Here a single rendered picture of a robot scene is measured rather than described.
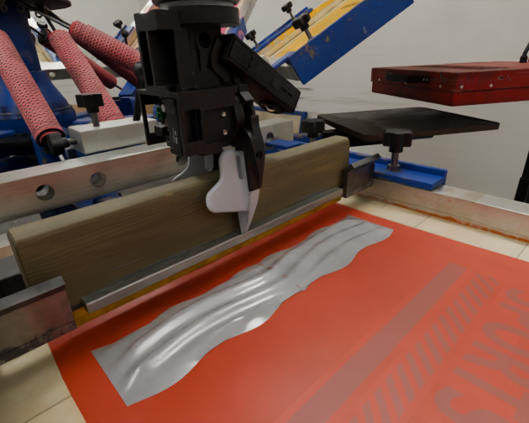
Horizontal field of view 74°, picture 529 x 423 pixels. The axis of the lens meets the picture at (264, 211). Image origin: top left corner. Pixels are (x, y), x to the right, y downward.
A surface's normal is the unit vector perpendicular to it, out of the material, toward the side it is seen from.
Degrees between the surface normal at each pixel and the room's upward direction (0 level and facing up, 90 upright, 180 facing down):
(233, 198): 82
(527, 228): 90
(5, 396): 0
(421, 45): 90
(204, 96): 90
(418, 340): 0
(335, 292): 0
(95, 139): 90
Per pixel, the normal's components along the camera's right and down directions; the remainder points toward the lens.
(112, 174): 0.69, 0.28
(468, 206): -0.73, 0.30
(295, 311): -0.04, -0.91
